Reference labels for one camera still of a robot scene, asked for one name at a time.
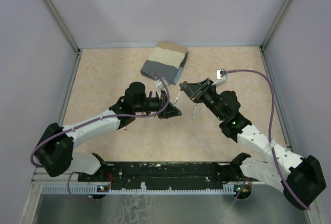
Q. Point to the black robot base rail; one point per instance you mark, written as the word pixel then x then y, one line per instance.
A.
pixel 187 176

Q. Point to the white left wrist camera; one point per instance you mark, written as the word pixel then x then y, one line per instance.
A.
pixel 160 85

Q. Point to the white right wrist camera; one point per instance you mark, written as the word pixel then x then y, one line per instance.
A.
pixel 222 78

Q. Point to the small white black-end pen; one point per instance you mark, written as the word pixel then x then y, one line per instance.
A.
pixel 194 111

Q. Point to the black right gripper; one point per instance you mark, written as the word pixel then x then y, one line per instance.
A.
pixel 196 91

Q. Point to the aluminium frame post left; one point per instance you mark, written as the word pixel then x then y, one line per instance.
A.
pixel 58 19

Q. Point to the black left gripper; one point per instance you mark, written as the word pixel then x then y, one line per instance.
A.
pixel 169 112

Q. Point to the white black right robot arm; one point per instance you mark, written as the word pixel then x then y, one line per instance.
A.
pixel 300 179

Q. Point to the white brown-end marker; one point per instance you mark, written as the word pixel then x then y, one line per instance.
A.
pixel 177 98

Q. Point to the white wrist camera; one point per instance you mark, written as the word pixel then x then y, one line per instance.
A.
pixel 160 85
pixel 222 78

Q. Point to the aluminium frame post right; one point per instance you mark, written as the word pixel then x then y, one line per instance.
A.
pixel 276 23

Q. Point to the aluminium frame post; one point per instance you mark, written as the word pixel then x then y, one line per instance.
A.
pixel 276 23
pixel 58 19

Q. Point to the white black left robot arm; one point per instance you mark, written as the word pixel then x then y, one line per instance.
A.
pixel 55 149

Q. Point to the folded grey beige cloth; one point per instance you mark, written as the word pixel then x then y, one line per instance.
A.
pixel 168 60

